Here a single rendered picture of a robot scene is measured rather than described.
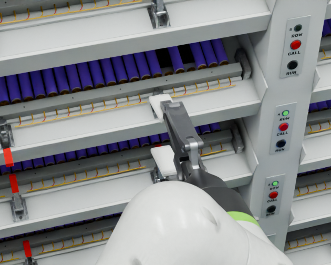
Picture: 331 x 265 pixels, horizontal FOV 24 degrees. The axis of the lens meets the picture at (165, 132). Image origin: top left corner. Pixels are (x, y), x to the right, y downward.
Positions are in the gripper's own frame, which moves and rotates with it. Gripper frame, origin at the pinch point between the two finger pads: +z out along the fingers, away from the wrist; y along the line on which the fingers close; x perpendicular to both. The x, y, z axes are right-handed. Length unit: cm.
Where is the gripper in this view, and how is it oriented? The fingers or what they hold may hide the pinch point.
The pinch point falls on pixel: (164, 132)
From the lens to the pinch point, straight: 110.6
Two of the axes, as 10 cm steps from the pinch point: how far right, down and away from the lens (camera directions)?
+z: -2.7, -5.0, 8.2
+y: 0.2, 8.5, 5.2
